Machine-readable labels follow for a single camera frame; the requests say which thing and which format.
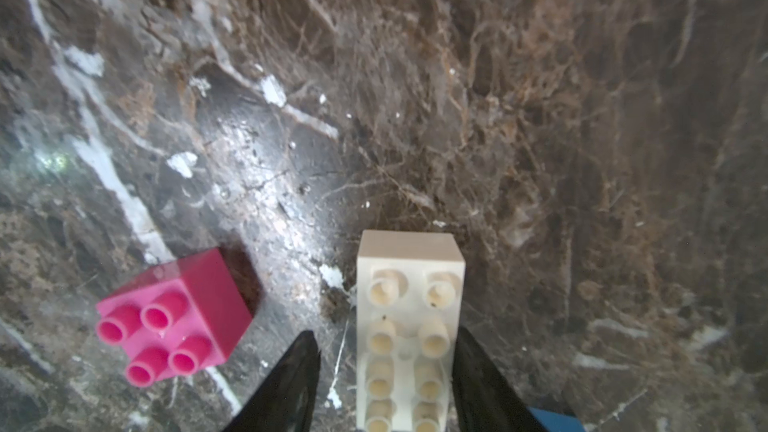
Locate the pink lego brick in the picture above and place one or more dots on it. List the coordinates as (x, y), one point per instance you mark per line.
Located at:
(175, 319)

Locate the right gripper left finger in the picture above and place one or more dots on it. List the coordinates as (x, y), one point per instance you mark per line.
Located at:
(285, 400)

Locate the light blue lego brick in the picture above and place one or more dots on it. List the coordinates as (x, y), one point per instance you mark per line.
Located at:
(557, 422)

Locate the white lego brick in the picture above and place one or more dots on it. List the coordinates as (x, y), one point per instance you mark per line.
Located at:
(409, 295)

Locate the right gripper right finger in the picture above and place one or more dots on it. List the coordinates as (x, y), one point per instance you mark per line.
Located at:
(484, 399)

